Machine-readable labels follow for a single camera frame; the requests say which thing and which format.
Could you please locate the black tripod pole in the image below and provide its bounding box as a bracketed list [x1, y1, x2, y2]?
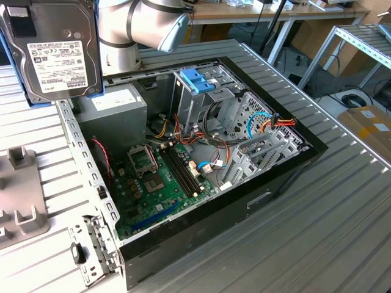
[258, 0, 290, 56]

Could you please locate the short blue data wire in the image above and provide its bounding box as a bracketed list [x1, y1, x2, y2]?
[197, 161, 227, 172]

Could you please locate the black open PC case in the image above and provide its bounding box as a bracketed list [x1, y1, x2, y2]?
[54, 56, 329, 291]

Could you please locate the red and black fan wire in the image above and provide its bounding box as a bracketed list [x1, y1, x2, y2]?
[90, 137, 113, 186]

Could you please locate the grey metal disk bay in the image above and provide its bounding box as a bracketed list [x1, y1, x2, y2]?
[218, 129, 309, 192]

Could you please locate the long blue data wire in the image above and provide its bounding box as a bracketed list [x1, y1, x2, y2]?
[246, 112, 273, 140]

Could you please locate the metal socket cover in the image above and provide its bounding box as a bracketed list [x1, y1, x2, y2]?
[126, 144, 160, 178]

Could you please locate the grey metal drive cage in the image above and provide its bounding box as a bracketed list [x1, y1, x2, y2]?
[169, 68, 245, 140]

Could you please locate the CPU socket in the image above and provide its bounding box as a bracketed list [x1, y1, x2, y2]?
[142, 173, 168, 194]

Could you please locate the black cable bundle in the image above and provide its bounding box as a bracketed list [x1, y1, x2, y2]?
[203, 100, 236, 144]

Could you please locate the red and orange wire bundle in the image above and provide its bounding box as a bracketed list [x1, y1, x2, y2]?
[173, 113, 230, 167]

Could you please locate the large cardboard box with labels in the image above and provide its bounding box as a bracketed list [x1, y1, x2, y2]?
[337, 106, 391, 159]

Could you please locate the black RAM slot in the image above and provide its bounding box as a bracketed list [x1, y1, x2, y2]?
[168, 145, 199, 195]
[172, 143, 203, 192]
[160, 146, 191, 198]
[164, 146, 195, 197]

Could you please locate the long wooden desk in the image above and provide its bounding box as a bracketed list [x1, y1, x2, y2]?
[183, 0, 371, 67]

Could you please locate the yellow wire bundle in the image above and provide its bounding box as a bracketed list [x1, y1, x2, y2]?
[152, 118, 169, 139]

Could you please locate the grey parts rack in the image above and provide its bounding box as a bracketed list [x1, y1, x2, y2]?
[0, 145, 50, 250]

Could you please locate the perforated metal front cage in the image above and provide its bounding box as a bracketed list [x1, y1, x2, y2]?
[227, 91, 306, 147]

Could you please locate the green motherboard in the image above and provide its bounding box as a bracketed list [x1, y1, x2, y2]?
[111, 142, 216, 242]

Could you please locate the blue expansion slot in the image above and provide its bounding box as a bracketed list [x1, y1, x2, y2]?
[131, 200, 180, 232]

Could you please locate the grey power supply unit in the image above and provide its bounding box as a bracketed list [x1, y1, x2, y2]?
[71, 82, 148, 153]

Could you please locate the hard disk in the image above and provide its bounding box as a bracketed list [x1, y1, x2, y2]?
[0, 0, 106, 107]

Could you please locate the orange power wire with connector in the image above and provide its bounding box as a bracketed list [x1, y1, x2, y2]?
[261, 112, 297, 132]

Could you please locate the cardboard sheet under desk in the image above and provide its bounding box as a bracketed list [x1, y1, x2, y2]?
[290, 18, 363, 77]

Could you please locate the black coiled cable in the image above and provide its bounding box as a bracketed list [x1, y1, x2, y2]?
[341, 93, 373, 109]

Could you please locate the blue drive cage latch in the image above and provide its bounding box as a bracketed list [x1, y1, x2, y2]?
[180, 68, 216, 95]

